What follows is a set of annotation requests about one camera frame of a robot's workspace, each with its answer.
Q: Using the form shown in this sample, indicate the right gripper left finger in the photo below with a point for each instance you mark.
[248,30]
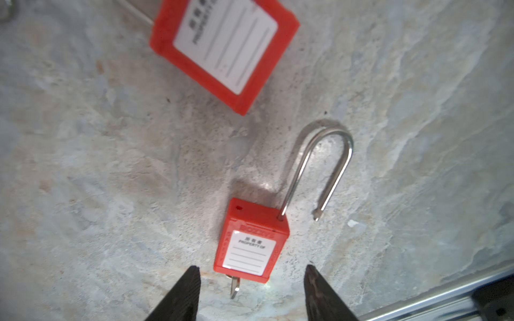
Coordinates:
[181,302]

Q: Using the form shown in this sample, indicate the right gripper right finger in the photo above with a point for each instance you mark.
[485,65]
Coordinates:
[322,302]

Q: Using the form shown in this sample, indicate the red padlock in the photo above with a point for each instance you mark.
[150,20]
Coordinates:
[253,235]
[228,47]

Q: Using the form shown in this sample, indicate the aluminium mounting rail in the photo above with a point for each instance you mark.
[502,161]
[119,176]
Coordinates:
[452,301]

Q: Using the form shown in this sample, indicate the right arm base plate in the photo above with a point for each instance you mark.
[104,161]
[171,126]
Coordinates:
[494,301]

